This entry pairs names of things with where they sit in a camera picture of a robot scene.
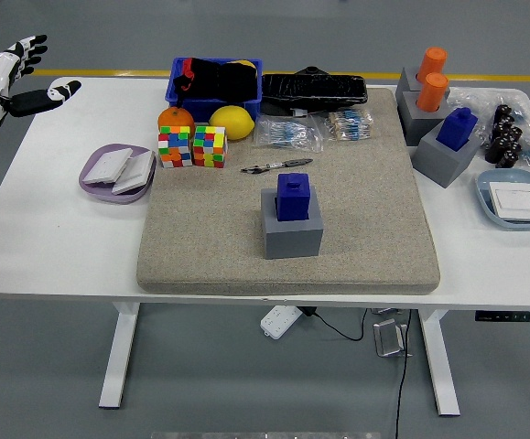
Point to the black cloth bag red trim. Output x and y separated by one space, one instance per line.
228 80

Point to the orange cylinder seal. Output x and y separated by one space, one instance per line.
431 64
431 93

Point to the silver metal bracket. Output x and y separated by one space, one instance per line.
388 338

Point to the light blue tray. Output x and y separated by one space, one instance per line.
483 192

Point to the black silver pen tool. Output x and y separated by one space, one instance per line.
292 162

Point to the blue square seal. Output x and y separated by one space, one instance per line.
454 130
294 196

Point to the clear bag blue resistors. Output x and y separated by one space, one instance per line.
292 132

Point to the yellow object in bin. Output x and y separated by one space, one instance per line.
246 62

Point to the colourful puzzle cube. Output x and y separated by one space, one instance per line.
174 146
208 146

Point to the clear bag tan resistors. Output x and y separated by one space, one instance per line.
349 125

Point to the purple tray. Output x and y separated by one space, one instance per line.
86 183

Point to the white power strip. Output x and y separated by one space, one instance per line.
278 322

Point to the grey-brown speckled mat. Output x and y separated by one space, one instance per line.
360 219

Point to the white table leg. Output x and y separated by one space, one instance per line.
118 356
440 366

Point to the yellow lemon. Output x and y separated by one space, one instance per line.
231 122

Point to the black table control panel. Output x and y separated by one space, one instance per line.
511 316

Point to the orange fruit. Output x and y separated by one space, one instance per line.
175 120

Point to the grey seal holder block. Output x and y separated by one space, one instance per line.
292 244
413 123
404 87
443 164

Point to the black wrapped keyboard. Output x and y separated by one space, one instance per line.
315 89

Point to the blue plastic bin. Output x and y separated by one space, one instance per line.
205 104

